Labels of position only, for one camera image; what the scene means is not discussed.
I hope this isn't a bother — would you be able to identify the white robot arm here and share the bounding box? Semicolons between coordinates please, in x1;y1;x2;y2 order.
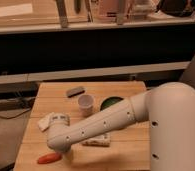
47;82;195;171

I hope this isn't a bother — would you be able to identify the green bowl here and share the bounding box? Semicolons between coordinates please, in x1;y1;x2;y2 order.
100;96;123;110

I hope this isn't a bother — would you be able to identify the grey sponge block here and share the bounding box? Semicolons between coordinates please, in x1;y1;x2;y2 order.
66;86;85;97

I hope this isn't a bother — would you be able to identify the white plastic bottle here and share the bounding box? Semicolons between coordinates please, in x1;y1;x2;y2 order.
81;133;111;147

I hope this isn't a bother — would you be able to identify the black floor cable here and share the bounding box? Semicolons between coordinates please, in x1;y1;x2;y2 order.
0;96;35;120

